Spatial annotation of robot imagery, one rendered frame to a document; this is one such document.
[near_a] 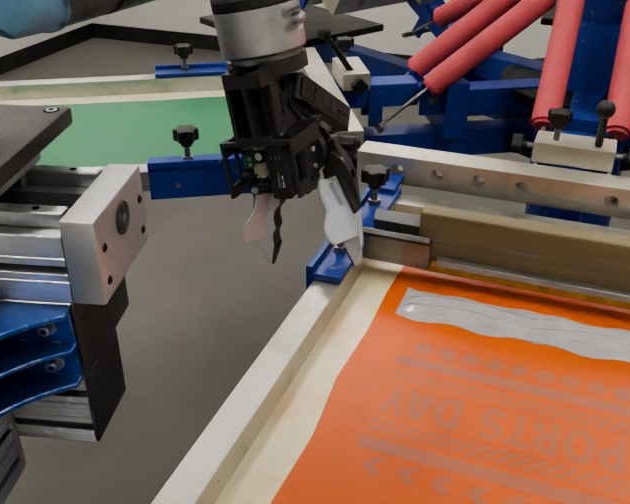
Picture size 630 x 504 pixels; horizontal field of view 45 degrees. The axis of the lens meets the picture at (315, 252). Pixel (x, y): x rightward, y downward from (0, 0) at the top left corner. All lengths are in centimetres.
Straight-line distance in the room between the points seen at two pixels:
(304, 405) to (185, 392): 154
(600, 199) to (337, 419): 60
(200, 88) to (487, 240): 102
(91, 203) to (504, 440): 49
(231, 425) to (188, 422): 150
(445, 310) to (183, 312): 182
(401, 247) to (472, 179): 25
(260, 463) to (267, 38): 42
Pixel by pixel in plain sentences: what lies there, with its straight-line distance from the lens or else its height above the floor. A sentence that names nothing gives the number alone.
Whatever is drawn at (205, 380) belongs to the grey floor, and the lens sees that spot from 244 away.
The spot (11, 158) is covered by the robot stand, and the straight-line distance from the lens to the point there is 76.
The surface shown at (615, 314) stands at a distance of 110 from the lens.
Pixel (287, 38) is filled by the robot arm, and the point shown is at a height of 137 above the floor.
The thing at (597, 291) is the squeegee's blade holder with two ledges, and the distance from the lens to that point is 106.
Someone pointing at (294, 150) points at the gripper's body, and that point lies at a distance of 65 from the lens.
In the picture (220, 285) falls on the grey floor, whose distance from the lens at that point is 289.
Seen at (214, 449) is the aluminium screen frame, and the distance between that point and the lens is 78.
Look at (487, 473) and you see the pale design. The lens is 82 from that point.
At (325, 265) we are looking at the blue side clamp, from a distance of 104.
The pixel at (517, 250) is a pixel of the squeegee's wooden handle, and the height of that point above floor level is 103.
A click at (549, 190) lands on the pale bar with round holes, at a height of 102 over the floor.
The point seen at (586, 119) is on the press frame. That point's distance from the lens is 150.
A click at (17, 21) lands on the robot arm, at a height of 140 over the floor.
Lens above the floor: 153
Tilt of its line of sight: 30 degrees down
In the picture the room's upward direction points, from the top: straight up
